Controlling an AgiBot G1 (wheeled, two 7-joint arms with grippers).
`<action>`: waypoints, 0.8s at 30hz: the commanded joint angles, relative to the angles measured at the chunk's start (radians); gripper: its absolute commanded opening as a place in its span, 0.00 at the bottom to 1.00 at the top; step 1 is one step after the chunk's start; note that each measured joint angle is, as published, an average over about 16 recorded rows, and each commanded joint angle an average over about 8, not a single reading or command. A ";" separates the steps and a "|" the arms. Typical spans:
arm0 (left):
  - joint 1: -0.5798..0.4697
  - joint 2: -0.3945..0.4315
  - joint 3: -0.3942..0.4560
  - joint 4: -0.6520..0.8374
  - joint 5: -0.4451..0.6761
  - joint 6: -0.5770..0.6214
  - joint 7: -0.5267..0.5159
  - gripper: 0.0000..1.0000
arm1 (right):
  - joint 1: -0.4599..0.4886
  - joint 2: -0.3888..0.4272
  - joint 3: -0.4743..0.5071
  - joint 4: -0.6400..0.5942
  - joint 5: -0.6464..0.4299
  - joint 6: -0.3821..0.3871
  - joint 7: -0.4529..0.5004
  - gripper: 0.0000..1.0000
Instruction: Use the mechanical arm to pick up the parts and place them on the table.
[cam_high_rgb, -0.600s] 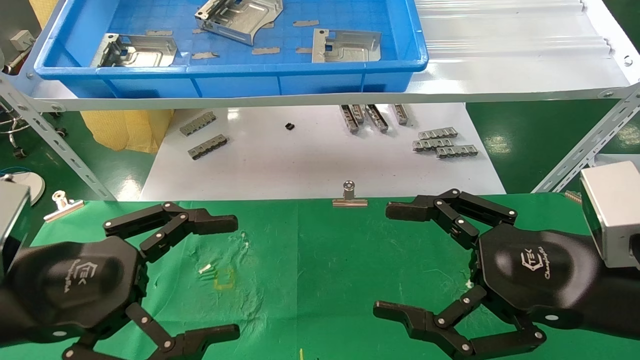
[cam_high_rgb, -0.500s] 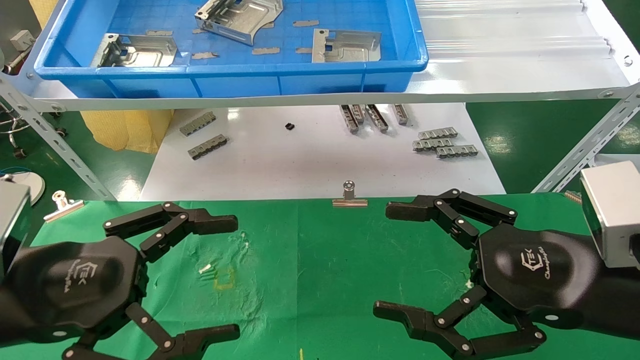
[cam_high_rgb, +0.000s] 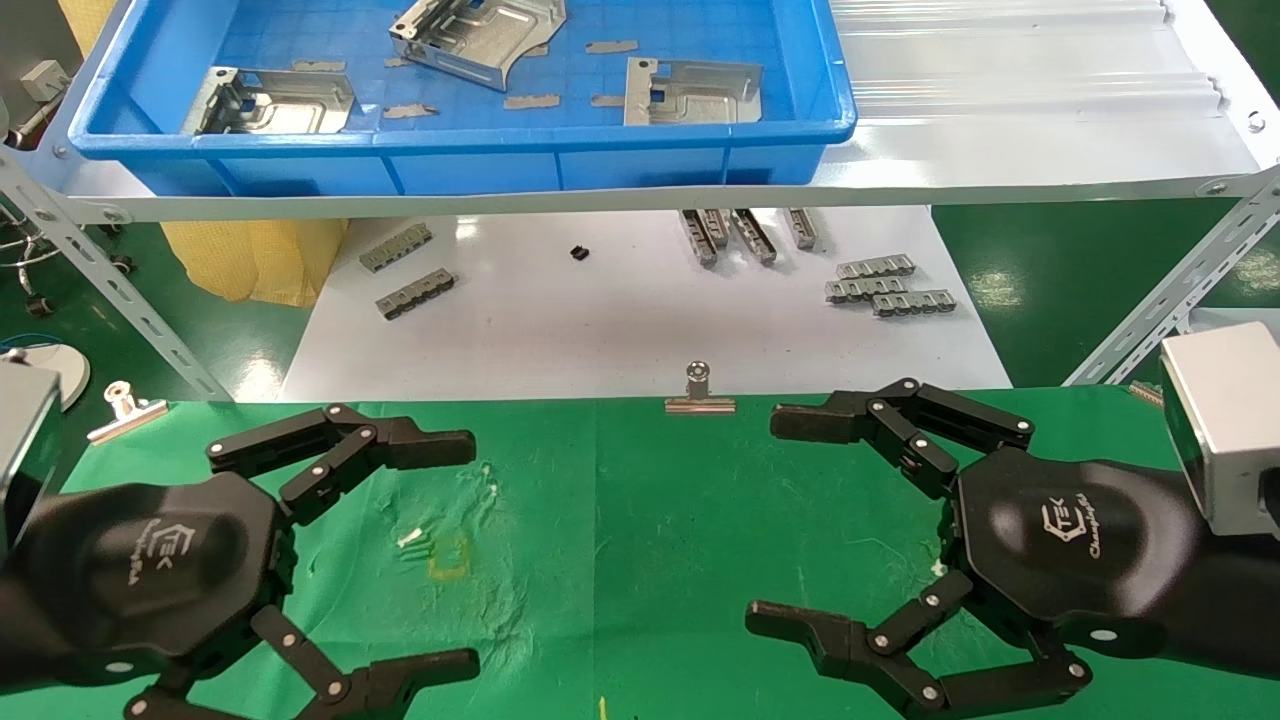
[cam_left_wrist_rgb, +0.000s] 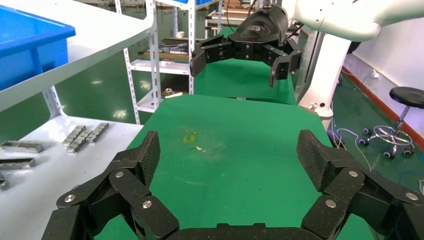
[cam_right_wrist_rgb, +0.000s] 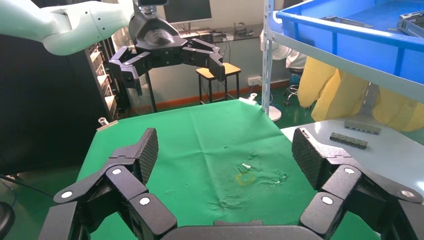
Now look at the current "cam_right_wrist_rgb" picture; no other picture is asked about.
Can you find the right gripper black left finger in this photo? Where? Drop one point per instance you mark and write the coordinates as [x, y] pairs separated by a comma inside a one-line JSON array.
[[116, 185]]

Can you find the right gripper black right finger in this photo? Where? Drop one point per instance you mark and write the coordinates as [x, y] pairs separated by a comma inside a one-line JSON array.
[[348, 185]]

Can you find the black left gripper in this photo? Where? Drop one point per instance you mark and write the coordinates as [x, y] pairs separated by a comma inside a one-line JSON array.
[[155, 36]]

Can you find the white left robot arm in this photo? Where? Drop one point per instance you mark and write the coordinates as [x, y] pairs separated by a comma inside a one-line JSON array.
[[66, 26]]

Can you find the dark office desk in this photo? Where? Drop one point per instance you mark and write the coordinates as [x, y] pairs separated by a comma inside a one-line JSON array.
[[151, 96]]

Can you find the black keyboard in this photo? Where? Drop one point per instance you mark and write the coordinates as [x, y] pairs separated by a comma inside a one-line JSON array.
[[195, 32]]

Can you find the grey slotted metal part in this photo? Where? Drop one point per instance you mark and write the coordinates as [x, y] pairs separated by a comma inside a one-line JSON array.
[[362, 127], [348, 140]]

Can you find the wooden stool black legs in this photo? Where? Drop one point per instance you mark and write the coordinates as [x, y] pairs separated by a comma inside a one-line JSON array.
[[233, 69]]

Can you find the black computer monitor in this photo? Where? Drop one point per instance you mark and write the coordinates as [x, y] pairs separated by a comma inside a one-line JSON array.
[[187, 10]]

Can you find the silver binder clip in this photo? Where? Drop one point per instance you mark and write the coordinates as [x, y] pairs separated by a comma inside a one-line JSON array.
[[246, 101], [103, 122]]

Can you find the green table cloth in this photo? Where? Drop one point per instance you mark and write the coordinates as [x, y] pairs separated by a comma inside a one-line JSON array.
[[205, 139]]

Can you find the white metal shelf rack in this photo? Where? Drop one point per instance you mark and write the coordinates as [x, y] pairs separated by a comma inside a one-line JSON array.
[[267, 66]]

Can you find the yellow fabric garment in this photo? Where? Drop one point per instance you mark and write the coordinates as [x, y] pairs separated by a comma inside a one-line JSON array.
[[324, 89]]

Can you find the white round base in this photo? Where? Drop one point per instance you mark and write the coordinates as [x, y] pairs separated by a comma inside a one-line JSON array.
[[280, 49]]

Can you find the chrome wheeled office chair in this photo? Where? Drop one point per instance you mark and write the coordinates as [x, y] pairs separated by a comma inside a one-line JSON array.
[[293, 89]]

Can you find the black rounded object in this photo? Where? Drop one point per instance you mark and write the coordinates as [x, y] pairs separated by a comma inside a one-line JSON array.
[[6, 218]]

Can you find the black equipment cabinet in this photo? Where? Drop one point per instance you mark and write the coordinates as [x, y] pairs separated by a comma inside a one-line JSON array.
[[39, 99]]

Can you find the blue plastic bin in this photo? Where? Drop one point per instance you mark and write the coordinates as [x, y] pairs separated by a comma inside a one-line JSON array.
[[364, 49]]

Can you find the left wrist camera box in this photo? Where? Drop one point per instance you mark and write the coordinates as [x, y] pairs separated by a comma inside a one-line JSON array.
[[152, 2]]

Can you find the white wall power outlet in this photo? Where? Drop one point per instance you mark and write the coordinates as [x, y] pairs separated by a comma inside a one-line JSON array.
[[254, 81]]

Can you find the stamped metal bracket plate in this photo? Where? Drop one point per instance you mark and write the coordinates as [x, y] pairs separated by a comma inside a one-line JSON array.
[[351, 22], [414, 24]]

